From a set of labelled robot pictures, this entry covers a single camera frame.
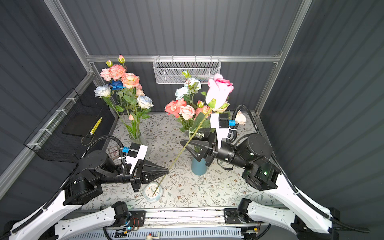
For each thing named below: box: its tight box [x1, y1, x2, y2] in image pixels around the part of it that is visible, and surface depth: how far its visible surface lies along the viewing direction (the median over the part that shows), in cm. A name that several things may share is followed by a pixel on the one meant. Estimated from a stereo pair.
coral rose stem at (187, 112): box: [179, 105, 196, 130], surface depth 57 cm
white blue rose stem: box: [136, 95, 154, 133], surface depth 72 cm
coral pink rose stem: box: [164, 100, 181, 118], surface depth 65 cm
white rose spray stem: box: [175, 70, 202, 110], surface depth 67 cm
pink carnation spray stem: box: [194, 105, 212, 119], surface depth 64 cm
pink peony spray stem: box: [100, 59, 114, 83], surface depth 69 cm
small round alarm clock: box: [143, 181, 164, 203], surface depth 80 cm
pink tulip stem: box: [128, 113, 136, 133], surface depth 82 cm
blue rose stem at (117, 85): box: [109, 80, 126, 91], surface depth 70 cm
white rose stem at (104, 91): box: [93, 84, 132, 136], surface depth 70 cm
